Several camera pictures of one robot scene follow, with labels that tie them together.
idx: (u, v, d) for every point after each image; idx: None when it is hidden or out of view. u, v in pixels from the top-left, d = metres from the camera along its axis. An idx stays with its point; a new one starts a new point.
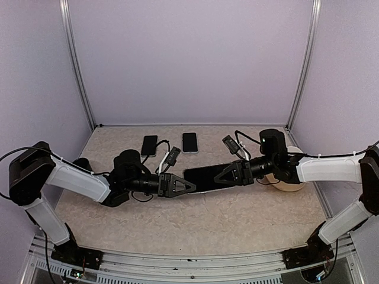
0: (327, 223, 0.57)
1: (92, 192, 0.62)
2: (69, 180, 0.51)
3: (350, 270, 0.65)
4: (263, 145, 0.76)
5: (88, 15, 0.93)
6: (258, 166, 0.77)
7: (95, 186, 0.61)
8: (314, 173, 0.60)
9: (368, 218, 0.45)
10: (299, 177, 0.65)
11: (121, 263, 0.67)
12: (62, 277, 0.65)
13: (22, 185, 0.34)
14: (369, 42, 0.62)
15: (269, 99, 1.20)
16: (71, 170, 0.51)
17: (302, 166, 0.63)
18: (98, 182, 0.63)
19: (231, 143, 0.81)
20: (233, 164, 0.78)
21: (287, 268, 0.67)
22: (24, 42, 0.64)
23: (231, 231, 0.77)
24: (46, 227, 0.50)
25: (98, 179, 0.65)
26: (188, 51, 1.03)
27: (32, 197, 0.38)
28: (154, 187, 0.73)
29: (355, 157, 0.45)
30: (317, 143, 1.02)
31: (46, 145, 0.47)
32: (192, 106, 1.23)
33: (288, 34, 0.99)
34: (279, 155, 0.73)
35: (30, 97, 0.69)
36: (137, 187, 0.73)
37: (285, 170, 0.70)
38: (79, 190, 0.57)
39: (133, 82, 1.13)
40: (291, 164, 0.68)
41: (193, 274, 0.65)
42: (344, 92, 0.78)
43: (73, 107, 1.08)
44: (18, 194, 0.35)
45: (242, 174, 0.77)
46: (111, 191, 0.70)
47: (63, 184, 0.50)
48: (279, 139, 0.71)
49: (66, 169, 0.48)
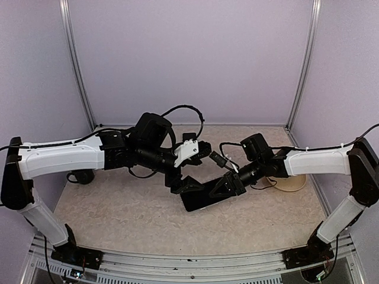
0: (324, 222, 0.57)
1: (84, 163, 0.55)
2: (44, 164, 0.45)
3: (350, 270, 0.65)
4: (247, 150, 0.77)
5: (88, 15, 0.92)
6: (247, 173, 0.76)
7: (86, 157, 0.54)
8: (302, 166, 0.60)
9: (361, 211, 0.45)
10: (288, 170, 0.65)
11: (121, 263, 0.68)
12: (62, 277, 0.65)
13: (7, 191, 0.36)
14: (369, 41, 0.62)
15: (269, 100, 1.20)
16: (41, 154, 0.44)
17: (291, 159, 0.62)
18: (85, 151, 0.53)
19: (217, 158, 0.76)
20: (223, 177, 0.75)
21: (286, 268, 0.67)
22: (24, 43, 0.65)
23: (231, 231, 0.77)
24: (40, 227, 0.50)
25: (84, 145, 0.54)
26: (188, 52, 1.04)
27: (23, 199, 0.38)
28: (166, 169, 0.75)
29: (343, 148, 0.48)
30: (317, 143, 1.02)
31: (19, 140, 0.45)
32: (192, 106, 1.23)
33: (288, 35, 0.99)
34: (263, 155, 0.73)
35: (30, 96, 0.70)
36: (148, 160, 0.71)
37: (272, 164, 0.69)
38: (67, 167, 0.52)
39: (134, 81, 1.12)
40: (278, 157, 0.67)
41: (193, 274, 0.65)
42: (344, 92, 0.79)
43: (73, 107, 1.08)
44: (5, 199, 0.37)
45: (234, 185, 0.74)
46: (109, 146, 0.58)
47: (40, 171, 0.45)
48: (259, 140, 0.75)
49: (32, 157, 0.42)
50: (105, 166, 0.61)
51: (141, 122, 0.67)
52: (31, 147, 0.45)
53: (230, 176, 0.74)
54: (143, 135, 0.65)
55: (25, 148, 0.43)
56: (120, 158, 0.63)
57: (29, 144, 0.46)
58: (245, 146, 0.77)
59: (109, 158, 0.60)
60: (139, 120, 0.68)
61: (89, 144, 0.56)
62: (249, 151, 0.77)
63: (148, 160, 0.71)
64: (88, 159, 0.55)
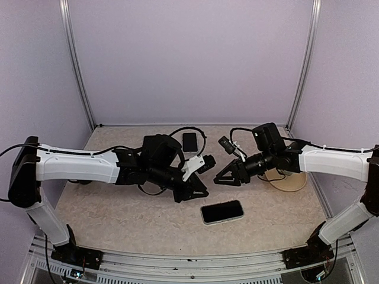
0: (327, 222, 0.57)
1: (98, 175, 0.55)
2: (59, 170, 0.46)
3: (350, 270, 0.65)
4: (258, 139, 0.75)
5: (87, 15, 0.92)
6: (254, 164, 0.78)
7: (100, 169, 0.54)
8: (315, 164, 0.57)
9: (367, 218, 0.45)
10: (301, 166, 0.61)
11: (121, 263, 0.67)
12: (62, 277, 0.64)
13: (17, 189, 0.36)
14: (371, 41, 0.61)
15: (269, 100, 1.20)
16: (58, 161, 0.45)
17: (306, 155, 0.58)
18: (102, 164, 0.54)
19: (225, 144, 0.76)
20: (230, 164, 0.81)
21: (286, 268, 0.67)
22: (24, 44, 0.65)
23: (231, 230, 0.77)
24: (42, 227, 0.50)
25: (102, 158, 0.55)
26: (188, 52, 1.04)
27: (31, 199, 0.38)
28: (174, 185, 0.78)
29: (363, 154, 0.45)
30: (316, 143, 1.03)
31: (35, 140, 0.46)
32: (192, 106, 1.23)
33: (289, 35, 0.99)
34: (274, 146, 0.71)
35: (30, 97, 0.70)
36: (157, 178, 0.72)
37: (285, 157, 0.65)
38: (81, 176, 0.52)
39: (134, 81, 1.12)
40: (292, 151, 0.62)
41: (193, 274, 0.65)
42: (344, 91, 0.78)
43: (72, 107, 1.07)
44: (12, 196, 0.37)
45: (237, 175, 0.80)
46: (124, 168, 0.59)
47: (52, 177, 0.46)
48: (272, 131, 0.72)
49: (48, 162, 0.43)
50: (117, 181, 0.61)
51: (153, 143, 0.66)
52: (49, 150, 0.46)
53: (235, 164, 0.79)
54: (154, 155, 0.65)
55: (43, 150, 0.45)
56: (132, 176, 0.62)
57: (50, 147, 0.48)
58: (257, 134, 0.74)
59: (122, 176, 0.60)
60: (152, 140, 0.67)
61: (106, 157, 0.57)
62: (260, 142, 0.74)
63: (157, 178, 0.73)
64: (102, 173, 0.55)
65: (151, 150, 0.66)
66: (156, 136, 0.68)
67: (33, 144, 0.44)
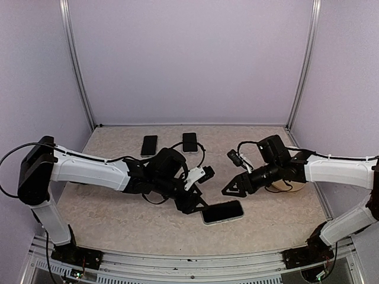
0: (328, 225, 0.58)
1: (108, 181, 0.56)
2: (74, 172, 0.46)
3: (350, 270, 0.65)
4: (263, 152, 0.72)
5: (87, 15, 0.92)
6: (259, 175, 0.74)
7: (112, 176, 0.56)
8: (322, 174, 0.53)
9: (371, 223, 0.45)
10: (307, 177, 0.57)
11: (121, 263, 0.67)
12: (63, 277, 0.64)
13: (28, 187, 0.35)
14: (371, 41, 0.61)
15: (268, 100, 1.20)
16: (74, 163, 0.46)
17: (311, 165, 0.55)
18: (115, 171, 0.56)
19: (233, 157, 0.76)
20: (235, 177, 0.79)
21: (286, 268, 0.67)
22: (24, 43, 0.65)
23: (231, 230, 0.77)
24: (45, 226, 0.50)
25: (114, 167, 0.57)
26: (188, 52, 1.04)
27: (41, 196, 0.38)
28: (178, 194, 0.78)
29: (368, 162, 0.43)
30: (316, 143, 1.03)
31: (51, 140, 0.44)
32: (192, 106, 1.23)
33: (288, 35, 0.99)
34: (279, 157, 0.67)
35: (30, 97, 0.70)
36: (163, 189, 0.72)
37: (291, 167, 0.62)
38: (93, 180, 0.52)
39: (134, 81, 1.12)
40: (298, 161, 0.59)
41: (193, 274, 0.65)
42: (344, 91, 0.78)
43: (72, 107, 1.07)
44: (23, 193, 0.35)
45: (242, 186, 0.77)
46: (132, 178, 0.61)
47: (66, 178, 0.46)
48: (276, 142, 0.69)
49: (66, 163, 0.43)
50: (124, 190, 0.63)
51: (161, 156, 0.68)
52: (66, 152, 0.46)
53: (240, 176, 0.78)
54: (161, 168, 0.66)
55: (60, 152, 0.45)
56: (140, 187, 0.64)
57: (66, 149, 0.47)
58: (262, 147, 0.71)
59: (130, 185, 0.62)
60: (159, 153, 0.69)
61: (117, 165, 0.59)
62: (265, 154, 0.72)
63: (163, 190, 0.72)
64: (112, 179, 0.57)
65: (159, 163, 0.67)
66: (163, 148, 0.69)
67: (49, 144, 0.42)
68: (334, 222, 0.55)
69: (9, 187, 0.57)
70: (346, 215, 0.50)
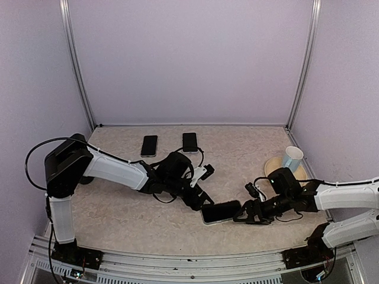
0: (333, 229, 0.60)
1: (127, 179, 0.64)
2: (103, 168, 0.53)
3: (350, 270, 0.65)
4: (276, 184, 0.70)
5: (87, 15, 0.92)
6: (270, 205, 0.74)
7: (132, 176, 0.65)
8: (333, 202, 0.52)
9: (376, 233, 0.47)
10: (318, 206, 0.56)
11: (121, 263, 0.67)
12: (62, 277, 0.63)
13: (61, 178, 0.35)
14: (371, 42, 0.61)
15: (268, 100, 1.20)
16: (105, 161, 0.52)
17: (321, 195, 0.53)
18: (135, 171, 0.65)
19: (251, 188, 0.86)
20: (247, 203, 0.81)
21: (287, 268, 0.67)
22: (23, 43, 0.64)
23: (231, 230, 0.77)
24: (54, 223, 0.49)
25: (137, 168, 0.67)
26: (188, 53, 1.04)
27: (68, 189, 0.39)
28: (187, 193, 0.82)
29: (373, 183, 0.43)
30: (315, 143, 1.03)
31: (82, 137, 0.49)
32: (192, 106, 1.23)
33: (288, 35, 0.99)
34: (290, 190, 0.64)
35: (31, 97, 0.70)
36: (173, 189, 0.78)
37: (301, 199, 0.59)
38: (115, 177, 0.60)
39: (134, 81, 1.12)
40: (307, 193, 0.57)
41: (193, 274, 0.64)
42: (344, 91, 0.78)
43: (72, 107, 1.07)
44: (54, 184, 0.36)
45: (253, 212, 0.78)
46: (148, 179, 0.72)
47: (93, 173, 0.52)
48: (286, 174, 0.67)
49: (99, 160, 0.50)
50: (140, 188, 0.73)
51: (170, 160, 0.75)
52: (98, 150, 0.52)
53: (250, 202, 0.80)
54: (170, 168, 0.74)
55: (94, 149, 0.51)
56: (154, 186, 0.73)
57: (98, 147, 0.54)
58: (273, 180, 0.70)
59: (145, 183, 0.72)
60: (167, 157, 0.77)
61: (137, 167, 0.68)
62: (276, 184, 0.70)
63: (173, 190, 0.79)
64: (132, 178, 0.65)
65: (167, 164, 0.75)
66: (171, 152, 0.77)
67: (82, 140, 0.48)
68: (340, 227, 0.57)
69: (10, 187, 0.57)
70: (352, 222, 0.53)
